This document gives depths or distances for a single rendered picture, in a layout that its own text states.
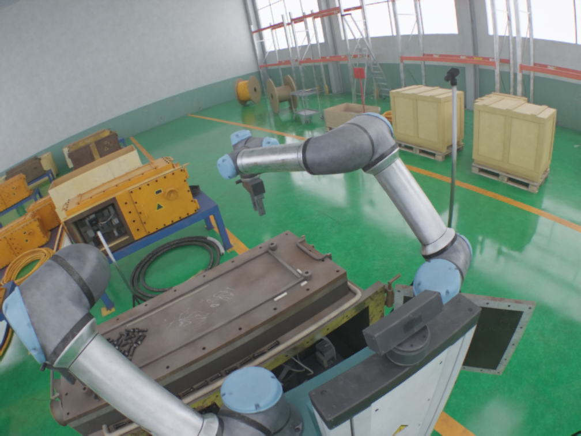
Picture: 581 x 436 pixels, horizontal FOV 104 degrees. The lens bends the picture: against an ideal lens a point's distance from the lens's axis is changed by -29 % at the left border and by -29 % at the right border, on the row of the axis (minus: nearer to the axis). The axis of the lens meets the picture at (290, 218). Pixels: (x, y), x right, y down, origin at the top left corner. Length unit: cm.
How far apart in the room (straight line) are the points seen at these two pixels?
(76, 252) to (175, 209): 318
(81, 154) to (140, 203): 593
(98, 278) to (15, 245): 688
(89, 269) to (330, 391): 43
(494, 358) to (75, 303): 171
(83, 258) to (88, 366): 18
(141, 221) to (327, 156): 315
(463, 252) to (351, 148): 42
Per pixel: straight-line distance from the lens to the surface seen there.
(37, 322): 53
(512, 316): 153
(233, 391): 65
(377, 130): 81
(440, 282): 79
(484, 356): 177
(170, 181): 362
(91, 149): 938
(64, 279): 55
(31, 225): 718
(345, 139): 73
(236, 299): 132
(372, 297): 142
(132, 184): 367
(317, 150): 74
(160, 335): 133
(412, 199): 84
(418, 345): 49
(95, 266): 57
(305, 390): 88
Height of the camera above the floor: 223
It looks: 30 degrees down
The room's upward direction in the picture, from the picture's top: 12 degrees counter-clockwise
